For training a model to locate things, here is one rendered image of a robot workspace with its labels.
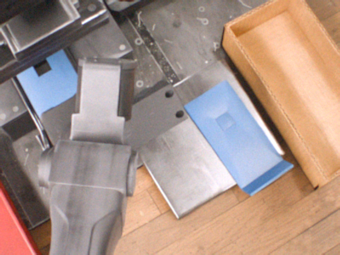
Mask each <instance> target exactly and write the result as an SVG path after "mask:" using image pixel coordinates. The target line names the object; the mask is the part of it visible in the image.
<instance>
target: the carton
mask: <svg viewBox="0 0 340 255"><path fill-rule="evenodd" d="M220 45H221V46H222V48H223V49H224V50H225V52H226V53H227V55H228V56H229V58H230V59H231V61H232V62H233V63H234V66H235V67H236V69H237V70H238V71H239V73H240V74H241V76H242V77H243V79H244V80H245V81H246V83H247V84H248V87H249V88H250V90H251V91H252V93H253V94H254V95H255V97H256V98H257V100H258V101H259V104H260V105H261V106H262V107H263V109H264V111H265V112H266V113H267V115H268V118H269V119H270V120H271V122H272V123H273V124H274V126H275V128H276V130H277V131H278V133H279V134H280V136H281V137H282V139H283V141H284V142H285V143H286V145H287V147H288V149H289V150H290V151H291V153H292V155H293V157H294V158H295V160H296V161H297V163H298V165H299V166H300V167H301V168H302V171H303V172H304V174H305V175H306V177H307V178H308V180H309V182H310V184H311V185H312V187H313V188H314V190H315V191H316V190H317V189H319V188H321V187H323V186H324V185H326V184H327V183H329V182H330V181H332V180H333V179H334V178H336V177H339V175H340V51H339V49H338V48H337V46H336V44H335V43H334V42H333V40H332V39H331V38H330V36H329V34H328V33H327V32H326V31H325V29H324V27H323V26H322V24H321V23H320V22H319V21H318V19H317V18H316V16H315V14H314V13H313V12H312V11H311V10H310V8H309V7H308V4H306V2H305V1H304V0H270V1H268V2H267V3H265V4H262V5H261V6H260V7H256V8H255V9H254V10H251V11H250V12H248V13H246V14H244V15H242V16H240V17H238V18H236V19H234V20H233V21H231V22H229V23H227V24H225V25H224V28H223V33H222V39H221V42H220Z"/></svg>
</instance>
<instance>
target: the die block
mask: <svg viewBox="0 0 340 255"><path fill-rule="evenodd" d="M133 55H134V54H133V53H132V54H130V55H128V56H126V57H124V58H122V59H126V60H133ZM47 62H48V61H47V60H46V59H44V60H42V61H41V62H40V63H38V64H35V65H34V66H33V68H34V69H36V68H38V67H40V66H42V65H43V64H45V63H47ZM36 128H38V127H37V125H36V123H35V121H34V119H33V117H32V116H31V114H30V113H28V114H25V115H23V116H22V117H20V118H19V119H17V120H15V121H14V122H12V123H10V124H8V125H7V126H5V127H3V128H2V130H3V131H4V132H5V133H6V134H7V136H8V137H9V138H10V139H11V141H12V142H14V141H15V140H18V139H20V138H21V137H23V136H25V135H26V134H28V133H29V132H31V131H34V130H35V129H36Z"/></svg>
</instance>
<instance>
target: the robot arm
mask: <svg viewBox="0 0 340 255"><path fill-rule="evenodd" d="M134 78H135V61H133V60H129V59H121V58H100V57H96V56H95V57H85V58H79V60H78V75H77V85H76V93H75V94H74V96H72V97H71V98H68V99H67V100H65V101H63V102H62V103H60V104H58V105H57V106H55V107H51V108H50V109H48V110H46V111H45V112H42V113H41V115H40V122H41V123H42V125H43V126H44V128H45V131H46V132H47V134H48V136H49V137H50V141H51V142H52V143H53V145H54V147H53V148H52V149H50V148H46V149H45V151H43V152H42V153H41V155H40V160H39V165H38V184H39V186H41V187H45V188H46V189H49V193H50V202H49V210H50V217H51V220H52V236H51V240H52V242H51V246H50V253H49V254H50V255H114V252H115V247H116V246H117V243H118V241H119V240H120V238H121V236H122V234H123V227H124V226H125V217H126V208H127V204H128V197H132V196H133V194H134V190H135V187H136V182H137V180H136V178H137V163H138V151H136V150H135V149H137V148H139V147H140V146H142V145H144V144H146V143H147V142H149V141H151V140H153V139H154V138H155V137H157V136H159V135H160V134H162V133H164V132H166V131H168V130H170V129H172V128H173V127H175V126H176V125H178V124H180V123H182V122H183V121H185V120H187V119H188V118H189V117H188V115H187V113H186V112H185V110H184V108H183V106H182V104H181V102H180V100H179V98H178V96H177V95H176V93H175V91H174V89H173V87H172V84H171V83H169V82H165V81H163V80H162V81H159V82H157V83H156V84H155V85H154V86H152V87H149V88H145V89H143V90H142V91H141V92H140V93H139V94H138V95H137V96H136V97H134V98H133V94H134Z"/></svg>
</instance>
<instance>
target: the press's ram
mask: <svg viewBox="0 0 340 255"><path fill-rule="evenodd" d="M108 23H110V20H109V14H108V9H107V7H106V6H105V4H104V3H103V1H102V0H45V1H43V2H40V3H39V4H37V5H35V6H34V7H32V8H30V9H28V10H27V11H25V12H22V13H21V14H19V15H17V16H16V17H14V18H12V19H11V20H10V21H9V22H8V23H7V24H6V25H5V26H4V27H1V28H0V85H1V84H3V83H5V82H6V81H8V80H9V79H11V78H13V77H15V76H17V75H19V74H20V73H22V72H23V71H25V70H27V69H28V68H30V67H32V66H34V65H35V64H38V63H40V62H41V61H42V60H44V59H46V58H48V57H49V56H51V55H53V54H54V53H56V52H58V51H59V50H62V49H64V48H65V47H67V46H69V45H71V44H72V43H74V42H76V41H77V40H79V39H81V38H83V37H84V36H87V35H89V34H90V33H92V32H94V31H96V30H97V29H99V28H101V27H102V26H104V25H106V24H108Z"/></svg>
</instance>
